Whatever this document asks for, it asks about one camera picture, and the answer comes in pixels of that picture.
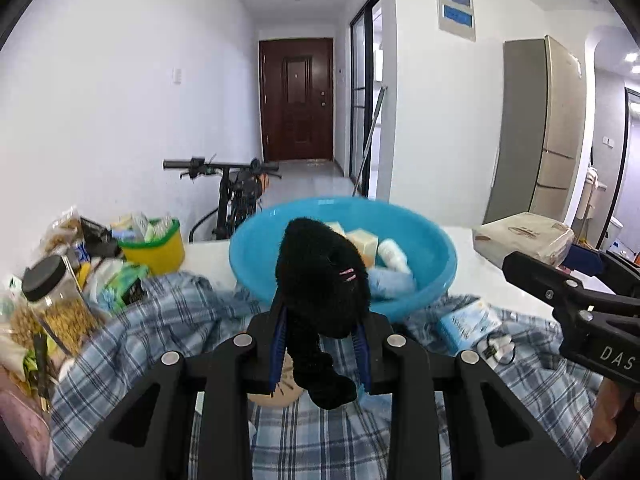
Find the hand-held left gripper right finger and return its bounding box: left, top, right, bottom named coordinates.
left=350, top=310, right=578, bottom=480

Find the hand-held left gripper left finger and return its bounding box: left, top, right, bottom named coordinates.
left=60, top=302, right=301, bottom=480

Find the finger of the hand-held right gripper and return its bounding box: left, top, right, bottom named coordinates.
left=567, top=242, right=640, bottom=297
left=501, top=251, right=640, bottom=318

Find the black plush toy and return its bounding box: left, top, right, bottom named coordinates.
left=270, top=217, right=373, bottom=411

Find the blue plastic basin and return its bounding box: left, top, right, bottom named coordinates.
left=228, top=196, right=458, bottom=323

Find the person's right hand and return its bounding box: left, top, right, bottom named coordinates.
left=590, top=375, right=638, bottom=466

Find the round beige perforated lid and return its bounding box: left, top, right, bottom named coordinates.
left=247, top=352, right=306, bottom=408

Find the beige tissue pack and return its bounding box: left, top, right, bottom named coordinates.
left=472, top=211, right=575, bottom=268

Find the white appliance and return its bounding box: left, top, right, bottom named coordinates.
left=575, top=167, right=608, bottom=221

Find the light blue soft packet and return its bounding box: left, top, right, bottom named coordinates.
left=367, top=266, right=418, bottom=302

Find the light blue white packet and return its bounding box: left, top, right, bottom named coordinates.
left=436, top=299, right=503, bottom=356

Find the small white bottle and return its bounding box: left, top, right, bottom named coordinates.
left=377, top=239, right=413, bottom=276

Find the blue plaid cloth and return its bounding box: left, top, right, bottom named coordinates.
left=47, top=270, right=606, bottom=480

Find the beige refrigerator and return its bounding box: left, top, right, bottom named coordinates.
left=482, top=35, right=588, bottom=226

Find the yellow plastic basket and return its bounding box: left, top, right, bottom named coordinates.
left=117, top=217, right=187, bottom=277

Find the black bicycle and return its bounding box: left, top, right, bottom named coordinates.
left=162, top=156, right=282, bottom=243

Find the green printed packet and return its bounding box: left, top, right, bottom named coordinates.
left=96, top=262, right=151, bottom=313

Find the black pouch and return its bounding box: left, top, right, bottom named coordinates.
left=80, top=216, right=123, bottom=259

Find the grey mop pole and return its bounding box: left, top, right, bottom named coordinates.
left=350, top=85, right=388, bottom=197

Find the clear jar with black lid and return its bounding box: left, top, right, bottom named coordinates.
left=21, top=255, right=101, bottom=356

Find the brown wooden door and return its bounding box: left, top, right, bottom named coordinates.
left=258, top=37, right=335, bottom=163

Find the dried noodle bag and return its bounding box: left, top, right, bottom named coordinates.
left=39, top=206, right=83, bottom=257

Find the black framed glass door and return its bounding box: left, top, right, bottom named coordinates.
left=349, top=0, right=383, bottom=198

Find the pink cloth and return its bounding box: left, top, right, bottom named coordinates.
left=0, top=365, right=51, bottom=476

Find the grey electrical panel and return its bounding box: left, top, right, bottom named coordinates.
left=433, top=0, right=477, bottom=43

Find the small white gadget with cable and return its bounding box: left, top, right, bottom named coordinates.
left=475, top=332, right=516, bottom=366

